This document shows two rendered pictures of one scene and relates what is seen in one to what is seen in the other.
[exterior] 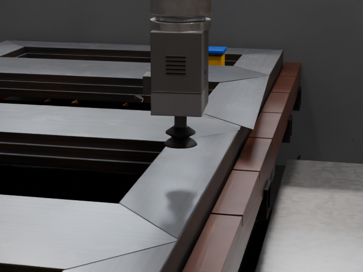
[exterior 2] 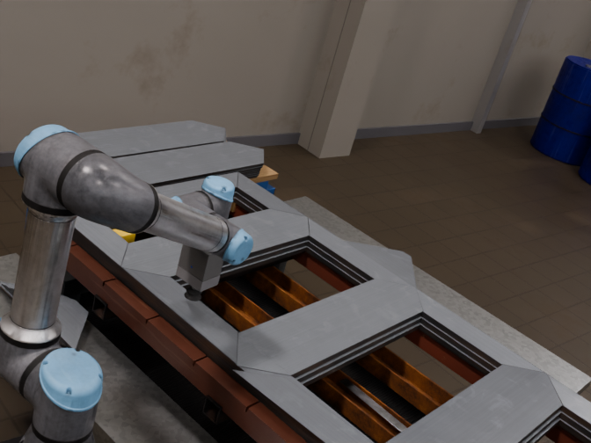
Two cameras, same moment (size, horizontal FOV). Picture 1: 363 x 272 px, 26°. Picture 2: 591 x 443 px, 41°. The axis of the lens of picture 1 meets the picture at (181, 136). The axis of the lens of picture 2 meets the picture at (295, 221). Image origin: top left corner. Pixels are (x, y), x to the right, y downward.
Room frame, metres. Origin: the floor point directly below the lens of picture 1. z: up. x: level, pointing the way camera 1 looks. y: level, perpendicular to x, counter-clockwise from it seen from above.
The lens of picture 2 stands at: (1.80, -1.42, 1.97)
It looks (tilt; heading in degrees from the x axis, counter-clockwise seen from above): 26 degrees down; 113
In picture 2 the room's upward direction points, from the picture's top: 16 degrees clockwise
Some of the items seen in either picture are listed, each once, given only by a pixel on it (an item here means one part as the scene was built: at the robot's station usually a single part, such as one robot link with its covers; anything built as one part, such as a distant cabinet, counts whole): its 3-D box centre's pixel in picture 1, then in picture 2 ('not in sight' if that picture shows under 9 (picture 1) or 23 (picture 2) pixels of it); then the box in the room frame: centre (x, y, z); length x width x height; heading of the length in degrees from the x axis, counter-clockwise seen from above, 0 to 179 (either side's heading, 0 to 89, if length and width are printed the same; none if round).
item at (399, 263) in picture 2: not in sight; (378, 257); (1.14, 0.87, 0.77); 0.45 x 0.20 x 0.04; 168
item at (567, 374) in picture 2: not in sight; (410, 289); (1.28, 0.84, 0.73); 1.20 x 0.26 x 0.03; 168
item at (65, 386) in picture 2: not in sight; (66, 391); (1.03, -0.48, 0.92); 0.13 x 0.12 x 0.14; 172
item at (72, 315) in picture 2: not in sight; (52, 308); (0.62, -0.08, 0.70); 0.39 x 0.12 x 0.04; 168
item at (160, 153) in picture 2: not in sight; (165, 156); (0.32, 0.73, 0.82); 0.80 x 0.40 x 0.06; 78
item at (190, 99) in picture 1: (172, 62); (205, 258); (0.98, 0.01, 1.00); 0.10 x 0.09 x 0.16; 82
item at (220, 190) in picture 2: not in sight; (214, 202); (0.98, 0.00, 1.16); 0.09 x 0.08 x 0.11; 82
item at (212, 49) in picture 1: (212, 52); not in sight; (1.82, -0.07, 0.88); 0.06 x 0.06 x 0.02; 78
